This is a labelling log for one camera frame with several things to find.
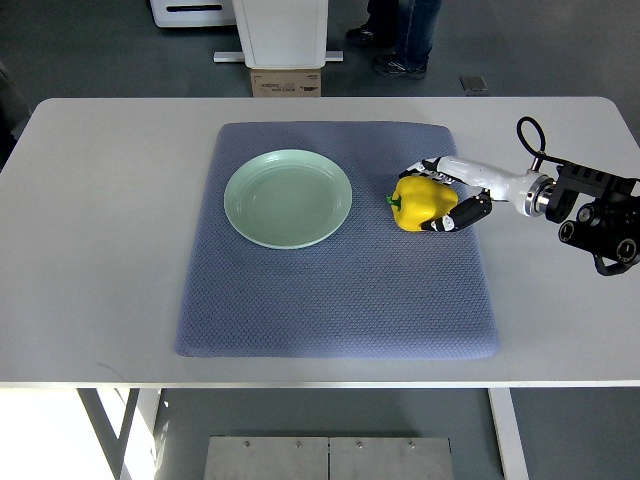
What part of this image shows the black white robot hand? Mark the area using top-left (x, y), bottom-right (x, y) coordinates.
top-left (399, 156), bottom-right (548, 232)

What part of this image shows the yellow bell pepper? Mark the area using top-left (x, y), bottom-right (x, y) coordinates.
top-left (386, 176), bottom-right (459, 232)

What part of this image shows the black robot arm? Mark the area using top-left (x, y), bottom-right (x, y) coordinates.
top-left (516, 116), bottom-right (639, 276)

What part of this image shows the light green plate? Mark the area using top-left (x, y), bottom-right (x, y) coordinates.
top-left (223, 149), bottom-right (352, 249)

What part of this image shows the metal floor plate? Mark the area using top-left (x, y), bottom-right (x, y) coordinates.
top-left (204, 436), bottom-right (454, 479)

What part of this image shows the grey floor outlet cover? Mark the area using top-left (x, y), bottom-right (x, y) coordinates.
top-left (459, 75), bottom-right (488, 96)

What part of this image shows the blue textured mat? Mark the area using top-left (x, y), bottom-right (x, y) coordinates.
top-left (174, 121), bottom-right (499, 359)

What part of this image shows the person in jeans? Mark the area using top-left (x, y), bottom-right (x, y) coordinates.
top-left (345, 0), bottom-right (442, 79)

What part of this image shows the white table leg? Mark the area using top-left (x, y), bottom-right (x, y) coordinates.
top-left (488, 388), bottom-right (530, 480)

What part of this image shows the cardboard box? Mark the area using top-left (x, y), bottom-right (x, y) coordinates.
top-left (250, 69), bottom-right (322, 98)

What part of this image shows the white base bar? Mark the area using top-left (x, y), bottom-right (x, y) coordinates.
top-left (212, 50), bottom-right (344, 69)

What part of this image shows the white appliance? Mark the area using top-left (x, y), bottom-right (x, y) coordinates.
top-left (148, 0), bottom-right (236, 28)

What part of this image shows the grey left table leg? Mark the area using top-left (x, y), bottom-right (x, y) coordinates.
top-left (76, 388), bottom-right (140, 480)

